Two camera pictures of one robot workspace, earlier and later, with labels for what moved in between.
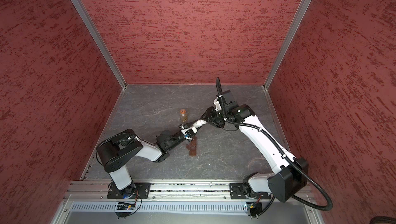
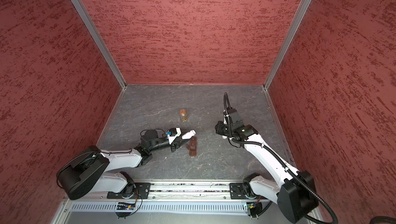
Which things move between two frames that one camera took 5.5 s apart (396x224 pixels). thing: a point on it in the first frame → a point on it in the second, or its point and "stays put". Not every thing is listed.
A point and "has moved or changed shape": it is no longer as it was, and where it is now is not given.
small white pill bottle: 198,124 has moved or changed shape
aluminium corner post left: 86,19 stays put
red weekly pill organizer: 192,147 stays put
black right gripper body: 216,117 → 224,129
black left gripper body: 182,127 → 172,146
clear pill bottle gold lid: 183,115 stays put
